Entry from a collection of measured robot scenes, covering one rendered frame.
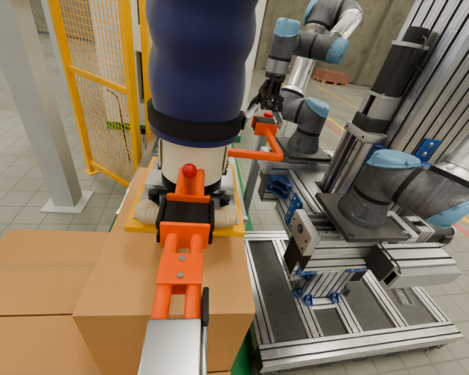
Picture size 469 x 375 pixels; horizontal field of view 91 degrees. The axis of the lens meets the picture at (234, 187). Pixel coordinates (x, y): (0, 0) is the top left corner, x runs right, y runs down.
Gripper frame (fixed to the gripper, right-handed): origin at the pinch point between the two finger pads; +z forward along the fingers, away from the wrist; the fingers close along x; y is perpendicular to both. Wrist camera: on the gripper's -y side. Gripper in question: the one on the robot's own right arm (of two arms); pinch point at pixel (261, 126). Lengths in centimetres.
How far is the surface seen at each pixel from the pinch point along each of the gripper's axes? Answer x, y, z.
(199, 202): -23, 52, -2
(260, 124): -1.8, 5.1, -2.7
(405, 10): 828, -1109, -202
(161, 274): -28, 68, -2
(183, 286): -25, 68, 0
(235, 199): -12.3, 34.6, 10.3
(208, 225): -22, 60, -4
